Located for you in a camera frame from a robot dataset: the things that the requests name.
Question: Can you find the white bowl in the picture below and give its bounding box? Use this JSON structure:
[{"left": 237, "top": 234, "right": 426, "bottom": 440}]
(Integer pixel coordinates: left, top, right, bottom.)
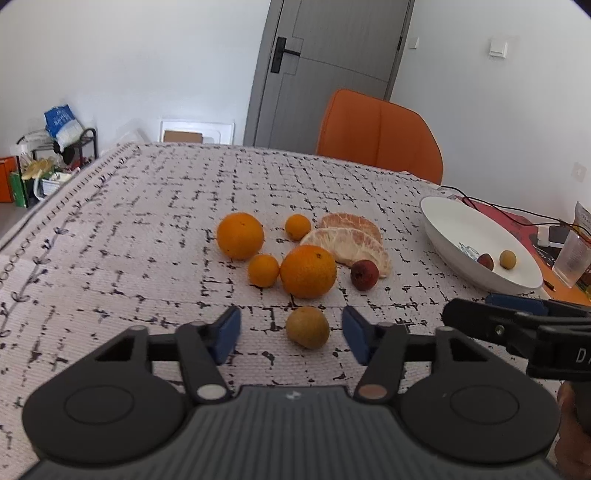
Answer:
[{"left": 419, "top": 196, "right": 544, "bottom": 291}]

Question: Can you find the blue and white bag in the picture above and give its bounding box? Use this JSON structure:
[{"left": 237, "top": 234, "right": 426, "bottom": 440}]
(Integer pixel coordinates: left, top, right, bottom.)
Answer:
[{"left": 44, "top": 105, "right": 84, "bottom": 144}]

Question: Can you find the peeled pomelo segment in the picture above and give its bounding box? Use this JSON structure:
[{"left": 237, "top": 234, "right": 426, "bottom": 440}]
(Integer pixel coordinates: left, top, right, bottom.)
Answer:
[
  {"left": 299, "top": 228, "right": 391, "bottom": 280},
  {"left": 318, "top": 212, "right": 384, "bottom": 244}
]

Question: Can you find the orange chair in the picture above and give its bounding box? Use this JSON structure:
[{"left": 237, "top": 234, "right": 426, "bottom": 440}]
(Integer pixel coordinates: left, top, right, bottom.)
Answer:
[{"left": 315, "top": 89, "right": 445, "bottom": 185}]

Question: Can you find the grey door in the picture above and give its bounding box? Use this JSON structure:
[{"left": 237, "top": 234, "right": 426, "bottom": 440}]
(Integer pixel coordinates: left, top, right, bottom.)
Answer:
[{"left": 243, "top": 0, "right": 415, "bottom": 153}]

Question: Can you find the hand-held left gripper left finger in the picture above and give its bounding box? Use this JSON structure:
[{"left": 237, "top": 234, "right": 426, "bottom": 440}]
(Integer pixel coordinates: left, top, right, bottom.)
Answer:
[{"left": 92, "top": 305, "right": 243, "bottom": 405}]

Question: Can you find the person's right hand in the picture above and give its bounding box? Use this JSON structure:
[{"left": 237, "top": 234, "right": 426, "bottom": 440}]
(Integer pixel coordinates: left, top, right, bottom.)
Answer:
[{"left": 553, "top": 382, "right": 591, "bottom": 480}]

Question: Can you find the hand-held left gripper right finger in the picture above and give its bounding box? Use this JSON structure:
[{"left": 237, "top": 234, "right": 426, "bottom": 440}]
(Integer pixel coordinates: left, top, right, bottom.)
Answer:
[{"left": 341, "top": 305, "right": 491, "bottom": 401}]

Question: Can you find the patterned white tablecloth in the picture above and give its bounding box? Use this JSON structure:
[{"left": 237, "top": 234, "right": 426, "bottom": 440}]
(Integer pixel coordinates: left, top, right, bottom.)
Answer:
[{"left": 0, "top": 142, "right": 561, "bottom": 468}]

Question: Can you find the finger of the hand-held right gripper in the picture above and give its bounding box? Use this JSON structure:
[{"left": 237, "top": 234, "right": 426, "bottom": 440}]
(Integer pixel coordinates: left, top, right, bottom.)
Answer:
[
  {"left": 442, "top": 298, "right": 544, "bottom": 357},
  {"left": 485, "top": 293, "right": 591, "bottom": 320}
]

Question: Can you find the white foam packaging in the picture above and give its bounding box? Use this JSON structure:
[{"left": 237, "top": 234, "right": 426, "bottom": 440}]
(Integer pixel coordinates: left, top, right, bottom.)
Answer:
[{"left": 159, "top": 119, "right": 236, "bottom": 146}]

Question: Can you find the black door handle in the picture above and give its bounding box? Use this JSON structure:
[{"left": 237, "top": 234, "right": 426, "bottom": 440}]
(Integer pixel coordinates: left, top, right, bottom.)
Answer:
[{"left": 270, "top": 37, "right": 302, "bottom": 75}]

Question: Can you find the yellow bundle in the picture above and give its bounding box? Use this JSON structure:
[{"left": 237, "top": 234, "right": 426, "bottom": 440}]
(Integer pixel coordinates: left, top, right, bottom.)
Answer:
[{"left": 21, "top": 157, "right": 58, "bottom": 182}]

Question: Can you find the green box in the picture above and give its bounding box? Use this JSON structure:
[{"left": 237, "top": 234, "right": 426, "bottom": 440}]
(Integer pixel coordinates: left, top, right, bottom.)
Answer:
[{"left": 9, "top": 172, "right": 29, "bottom": 208}]

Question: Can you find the large orange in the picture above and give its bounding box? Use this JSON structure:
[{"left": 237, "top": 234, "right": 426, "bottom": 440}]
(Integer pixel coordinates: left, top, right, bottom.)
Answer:
[
  {"left": 216, "top": 212, "right": 266, "bottom": 261},
  {"left": 280, "top": 245, "right": 338, "bottom": 299}
]

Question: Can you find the small orange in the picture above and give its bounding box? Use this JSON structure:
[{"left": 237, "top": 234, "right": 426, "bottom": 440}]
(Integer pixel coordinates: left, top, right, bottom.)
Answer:
[
  {"left": 248, "top": 254, "right": 281, "bottom": 289},
  {"left": 284, "top": 214, "right": 312, "bottom": 241}
]

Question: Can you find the black cable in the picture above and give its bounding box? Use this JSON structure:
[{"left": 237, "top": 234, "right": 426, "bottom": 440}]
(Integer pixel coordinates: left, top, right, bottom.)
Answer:
[{"left": 441, "top": 185, "right": 591, "bottom": 241}]

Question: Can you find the red table mat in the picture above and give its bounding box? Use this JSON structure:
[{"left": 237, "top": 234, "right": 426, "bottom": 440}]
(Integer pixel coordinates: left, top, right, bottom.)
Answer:
[{"left": 455, "top": 194, "right": 591, "bottom": 306}]

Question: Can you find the clear plastic cup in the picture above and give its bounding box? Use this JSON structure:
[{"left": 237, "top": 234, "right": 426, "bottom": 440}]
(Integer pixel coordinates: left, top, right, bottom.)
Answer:
[{"left": 553, "top": 229, "right": 591, "bottom": 289}]

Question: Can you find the black wire rack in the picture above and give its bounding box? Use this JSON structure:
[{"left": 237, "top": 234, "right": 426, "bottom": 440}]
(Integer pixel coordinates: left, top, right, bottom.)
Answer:
[{"left": 16, "top": 128, "right": 99, "bottom": 208}]

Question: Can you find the orange box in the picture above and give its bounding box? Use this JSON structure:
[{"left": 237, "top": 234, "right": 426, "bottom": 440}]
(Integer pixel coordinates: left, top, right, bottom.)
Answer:
[{"left": 0, "top": 157, "right": 19, "bottom": 204}]

